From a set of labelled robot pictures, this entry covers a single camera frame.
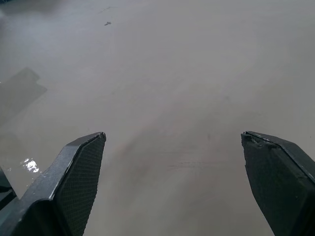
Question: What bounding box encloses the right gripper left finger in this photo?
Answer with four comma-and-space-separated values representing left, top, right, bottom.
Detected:
0, 132, 107, 236

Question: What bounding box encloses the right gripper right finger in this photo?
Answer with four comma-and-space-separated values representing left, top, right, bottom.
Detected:
240, 130, 315, 236

